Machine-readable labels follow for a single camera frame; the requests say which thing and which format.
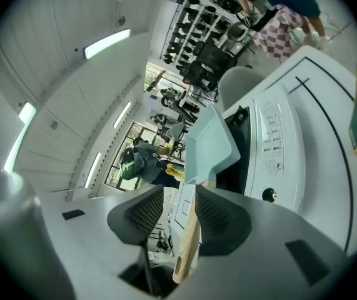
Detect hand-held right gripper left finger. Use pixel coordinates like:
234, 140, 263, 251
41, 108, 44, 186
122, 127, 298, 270
107, 184, 166, 247

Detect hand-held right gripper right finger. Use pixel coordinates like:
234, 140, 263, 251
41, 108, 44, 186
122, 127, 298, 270
194, 184, 253, 257

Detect teal rectangular pan wooden handle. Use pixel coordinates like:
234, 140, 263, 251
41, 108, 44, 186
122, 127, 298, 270
172, 103, 241, 284

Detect ceiling light panel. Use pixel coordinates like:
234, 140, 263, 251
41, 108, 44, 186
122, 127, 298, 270
3, 101, 38, 173
84, 151, 103, 189
112, 101, 132, 129
83, 28, 132, 61

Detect grey green shell chair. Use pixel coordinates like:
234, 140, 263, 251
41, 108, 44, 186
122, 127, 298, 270
165, 122, 188, 142
217, 66, 266, 112

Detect white square table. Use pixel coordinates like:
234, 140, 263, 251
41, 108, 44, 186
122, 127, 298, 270
162, 44, 357, 258

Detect black office chair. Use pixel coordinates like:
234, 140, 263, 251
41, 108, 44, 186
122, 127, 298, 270
182, 61, 221, 86
193, 39, 239, 74

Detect pink checkered cloth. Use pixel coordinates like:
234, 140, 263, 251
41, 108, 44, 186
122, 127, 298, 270
248, 6, 306, 64

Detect black flat pad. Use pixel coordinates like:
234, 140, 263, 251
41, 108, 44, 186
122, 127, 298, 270
249, 9, 279, 33

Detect rows of black headgear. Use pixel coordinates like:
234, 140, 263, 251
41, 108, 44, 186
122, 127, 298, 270
162, 0, 248, 68

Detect white wall rack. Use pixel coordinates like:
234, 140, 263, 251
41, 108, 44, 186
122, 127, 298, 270
159, 0, 251, 72

